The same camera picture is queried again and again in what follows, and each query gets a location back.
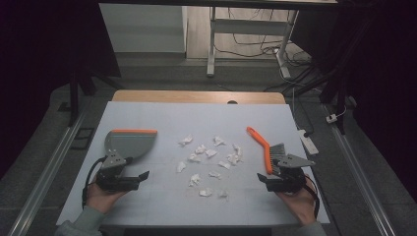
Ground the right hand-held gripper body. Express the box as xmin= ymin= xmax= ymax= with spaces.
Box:
xmin=270 ymin=153 xmax=317 ymax=195

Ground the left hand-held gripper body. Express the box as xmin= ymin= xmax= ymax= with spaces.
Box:
xmin=94 ymin=148 xmax=135 ymax=193

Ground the grey dustpan with orange edge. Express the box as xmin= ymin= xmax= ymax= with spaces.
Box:
xmin=103 ymin=128 xmax=158 ymax=162

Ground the orange brush with grey bristles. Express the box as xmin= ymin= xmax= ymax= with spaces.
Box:
xmin=246 ymin=126 xmax=287 ymax=175

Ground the group of white paper scraps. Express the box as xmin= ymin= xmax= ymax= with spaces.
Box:
xmin=175 ymin=134 xmax=245 ymax=199

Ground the person's left hand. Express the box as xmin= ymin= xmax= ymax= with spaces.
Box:
xmin=86 ymin=182 xmax=128 ymax=214

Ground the person's right hand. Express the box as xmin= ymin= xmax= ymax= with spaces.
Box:
xmin=275 ymin=182 xmax=320 ymax=227

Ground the white power strip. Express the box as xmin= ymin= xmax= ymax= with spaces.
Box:
xmin=297 ymin=129 xmax=320 ymax=156

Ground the white table mat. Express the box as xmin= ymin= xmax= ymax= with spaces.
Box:
xmin=56 ymin=100 xmax=330 ymax=228

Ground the wooden table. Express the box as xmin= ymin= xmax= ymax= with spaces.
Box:
xmin=111 ymin=89 xmax=287 ymax=105

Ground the black metal stand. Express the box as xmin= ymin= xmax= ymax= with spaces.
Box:
xmin=284 ymin=48 xmax=358 ymax=136
xmin=57 ymin=58 xmax=123 ymax=129

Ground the dark curtain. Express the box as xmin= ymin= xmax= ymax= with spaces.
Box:
xmin=0 ymin=0 xmax=122 ymax=180
xmin=289 ymin=0 xmax=417 ymax=201

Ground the white cabinet panel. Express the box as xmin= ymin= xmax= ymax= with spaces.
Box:
xmin=98 ymin=3 xmax=189 ymax=54

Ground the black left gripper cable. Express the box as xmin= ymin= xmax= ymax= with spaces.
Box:
xmin=81 ymin=156 xmax=108 ymax=209

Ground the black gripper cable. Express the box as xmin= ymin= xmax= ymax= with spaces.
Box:
xmin=304 ymin=174 xmax=322 ymax=220
xmin=81 ymin=156 xmax=108 ymax=209

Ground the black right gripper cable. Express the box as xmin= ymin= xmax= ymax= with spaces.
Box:
xmin=304 ymin=174 xmax=322 ymax=220

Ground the black rectangular floor frame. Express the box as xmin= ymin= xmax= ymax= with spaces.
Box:
xmin=70 ymin=127 xmax=96 ymax=151

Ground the metal floor rail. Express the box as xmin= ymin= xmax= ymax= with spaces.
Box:
xmin=7 ymin=109 xmax=88 ymax=236
xmin=329 ymin=124 xmax=398 ymax=236

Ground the tangle of black floor cables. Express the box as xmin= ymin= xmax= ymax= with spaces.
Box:
xmin=214 ymin=8 xmax=332 ymax=94

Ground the white desk frame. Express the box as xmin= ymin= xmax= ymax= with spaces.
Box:
xmin=206 ymin=6 xmax=300 ymax=80

